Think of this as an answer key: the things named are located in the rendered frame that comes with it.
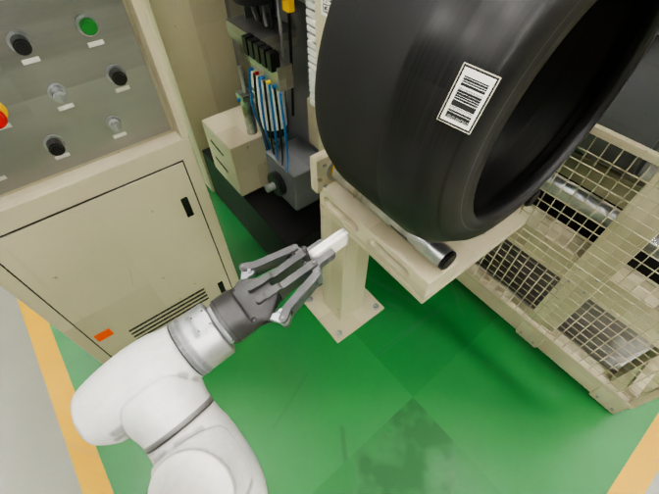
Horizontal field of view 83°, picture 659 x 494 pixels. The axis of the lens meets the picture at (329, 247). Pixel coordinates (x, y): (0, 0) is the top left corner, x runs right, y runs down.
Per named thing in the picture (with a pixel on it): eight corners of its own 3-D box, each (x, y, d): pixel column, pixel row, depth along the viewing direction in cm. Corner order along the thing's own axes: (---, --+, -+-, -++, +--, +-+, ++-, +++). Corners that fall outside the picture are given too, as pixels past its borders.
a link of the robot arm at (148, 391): (174, 320, 59) (222, 388, 58) (78, 384, 54) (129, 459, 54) (156, 320, 48) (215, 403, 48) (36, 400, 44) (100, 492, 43)
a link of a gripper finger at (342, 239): (311, 254, 58) (313, 257, 57) (345, 229, 60) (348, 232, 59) (313, 264, 60) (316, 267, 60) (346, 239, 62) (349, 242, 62)
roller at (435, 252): (343, 171, 91) (329, 179, 89) (343, 156, 87) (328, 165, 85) (454, 263, 74) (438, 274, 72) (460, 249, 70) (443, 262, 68)
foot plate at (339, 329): (300, 299, 169) (300, 297, 167) (346, 270, 179) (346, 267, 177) (337, 343, 156) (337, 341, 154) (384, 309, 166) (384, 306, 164)
